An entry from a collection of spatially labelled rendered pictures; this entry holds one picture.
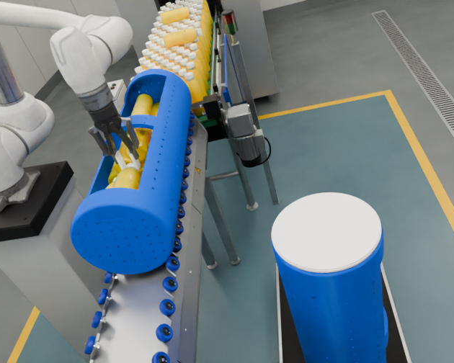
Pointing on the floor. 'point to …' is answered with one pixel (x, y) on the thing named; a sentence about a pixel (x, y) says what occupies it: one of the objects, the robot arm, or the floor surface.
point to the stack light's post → (254, 117)
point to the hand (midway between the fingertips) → (127, 160)
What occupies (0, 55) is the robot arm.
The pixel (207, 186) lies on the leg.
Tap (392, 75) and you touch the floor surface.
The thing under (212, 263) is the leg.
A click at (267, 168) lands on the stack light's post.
